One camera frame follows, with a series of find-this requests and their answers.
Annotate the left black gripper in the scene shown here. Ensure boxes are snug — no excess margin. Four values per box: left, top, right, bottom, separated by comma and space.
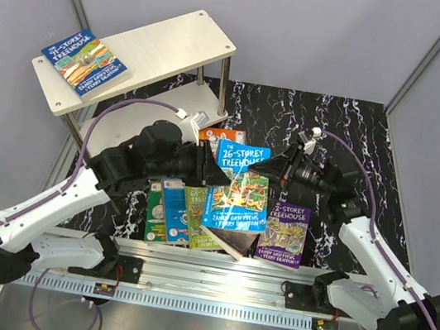
145, 131, 237, 193

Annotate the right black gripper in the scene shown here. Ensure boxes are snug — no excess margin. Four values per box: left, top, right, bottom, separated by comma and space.
245, 137, 339, 200

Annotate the green 65-storey treehouse book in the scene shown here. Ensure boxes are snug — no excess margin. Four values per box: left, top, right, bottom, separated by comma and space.
184, 186, 221, 251

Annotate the blue 26-storey treehouse book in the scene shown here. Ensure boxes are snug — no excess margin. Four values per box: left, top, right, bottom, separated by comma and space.
202, 139, 271, 234

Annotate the light blue paperback book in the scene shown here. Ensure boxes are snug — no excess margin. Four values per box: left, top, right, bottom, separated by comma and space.
161, 178, 189, 246

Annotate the dark tale of two cities book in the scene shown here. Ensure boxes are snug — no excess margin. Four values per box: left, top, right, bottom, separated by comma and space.
201, 225, 258, 261

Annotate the blue 91-storey treehouse book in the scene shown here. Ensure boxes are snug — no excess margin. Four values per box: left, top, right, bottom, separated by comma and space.
41, 29, 131, 102

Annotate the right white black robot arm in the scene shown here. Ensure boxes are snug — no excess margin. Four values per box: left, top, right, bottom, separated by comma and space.
249, 144, 440, 330

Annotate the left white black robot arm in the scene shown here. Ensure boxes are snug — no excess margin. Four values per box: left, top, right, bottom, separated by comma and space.
0, 120, 231, 285

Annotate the orange paperback book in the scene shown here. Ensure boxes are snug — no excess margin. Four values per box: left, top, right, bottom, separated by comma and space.
198, 127, 246, 153

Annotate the purple 52-storey treehouse book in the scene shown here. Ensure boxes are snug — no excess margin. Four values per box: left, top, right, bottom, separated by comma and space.
253, 201, 312, 270

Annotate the dark green paperback book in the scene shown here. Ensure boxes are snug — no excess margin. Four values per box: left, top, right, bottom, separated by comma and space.
144, 180, 166, 244

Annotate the black marble pattern mat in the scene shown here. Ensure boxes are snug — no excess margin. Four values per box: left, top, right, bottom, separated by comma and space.
55, 55, 437, 285

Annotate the white two-tier metal shelf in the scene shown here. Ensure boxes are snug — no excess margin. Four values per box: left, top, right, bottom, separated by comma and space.
32, 10, 236, 155

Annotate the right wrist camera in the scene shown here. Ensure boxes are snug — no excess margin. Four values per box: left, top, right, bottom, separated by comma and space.
298, 127, 323, 155

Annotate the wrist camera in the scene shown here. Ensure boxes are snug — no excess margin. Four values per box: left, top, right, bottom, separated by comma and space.
298, 127, 323, 155
176, 108, 209, 130

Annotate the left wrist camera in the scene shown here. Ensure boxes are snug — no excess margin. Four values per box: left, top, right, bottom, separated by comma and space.
176, 108, 209, 130

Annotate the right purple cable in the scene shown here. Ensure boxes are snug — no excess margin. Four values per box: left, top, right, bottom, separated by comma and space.
273, 127, 440, 330

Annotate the purple cable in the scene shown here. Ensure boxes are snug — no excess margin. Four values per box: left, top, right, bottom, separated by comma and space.
273, 127, 440, 330
0, 75, 187, 330

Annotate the aluminium mounting rail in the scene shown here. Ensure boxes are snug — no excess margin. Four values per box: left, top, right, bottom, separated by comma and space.
35, 223, 395, 328

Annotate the white slotted cable duct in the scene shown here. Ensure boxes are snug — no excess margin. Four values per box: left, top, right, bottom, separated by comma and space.
17, 271, 338, 330

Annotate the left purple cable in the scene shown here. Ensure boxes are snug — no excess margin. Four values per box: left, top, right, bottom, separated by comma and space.
0, 75, 187, 330

